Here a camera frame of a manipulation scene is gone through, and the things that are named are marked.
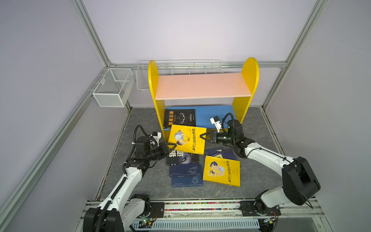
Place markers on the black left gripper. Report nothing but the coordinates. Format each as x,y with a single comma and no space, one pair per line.
164,149

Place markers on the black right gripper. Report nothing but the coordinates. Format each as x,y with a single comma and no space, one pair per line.
212,137

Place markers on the yellow cartoon book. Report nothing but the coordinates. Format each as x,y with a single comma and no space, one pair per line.
222,171
188,139

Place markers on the black wolf book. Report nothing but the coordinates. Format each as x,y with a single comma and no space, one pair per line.
180,158

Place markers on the black book orange title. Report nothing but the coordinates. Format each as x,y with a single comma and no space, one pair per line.
185,117

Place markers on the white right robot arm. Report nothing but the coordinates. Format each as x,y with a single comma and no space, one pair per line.
299,182

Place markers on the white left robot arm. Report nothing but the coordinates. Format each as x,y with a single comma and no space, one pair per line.
119,210

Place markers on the blue book under yellow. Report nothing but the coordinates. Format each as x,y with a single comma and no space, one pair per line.
225,153

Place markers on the blue book bottom stack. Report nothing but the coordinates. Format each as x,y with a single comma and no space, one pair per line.
186,175

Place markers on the yellow bookshelf with coloured shelves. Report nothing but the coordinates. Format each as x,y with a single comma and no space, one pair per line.
239,86

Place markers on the white mesh basket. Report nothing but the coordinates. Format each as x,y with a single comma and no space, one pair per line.
114,88

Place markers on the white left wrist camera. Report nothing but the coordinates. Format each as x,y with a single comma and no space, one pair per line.
156,136

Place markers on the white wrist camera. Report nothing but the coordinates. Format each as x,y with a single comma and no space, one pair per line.
216,121
156,136

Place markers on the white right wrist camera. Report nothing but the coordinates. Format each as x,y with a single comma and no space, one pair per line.
216,121

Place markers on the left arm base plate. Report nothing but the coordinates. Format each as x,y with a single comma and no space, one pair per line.
155,210

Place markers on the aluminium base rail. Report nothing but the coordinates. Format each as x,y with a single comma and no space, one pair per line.
223,215

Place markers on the white wire rack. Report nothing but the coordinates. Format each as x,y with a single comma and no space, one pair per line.
175,67

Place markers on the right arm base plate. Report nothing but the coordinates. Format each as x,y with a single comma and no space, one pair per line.
256,208

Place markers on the aluminium frame rail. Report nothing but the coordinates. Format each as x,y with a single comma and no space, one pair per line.
56,142

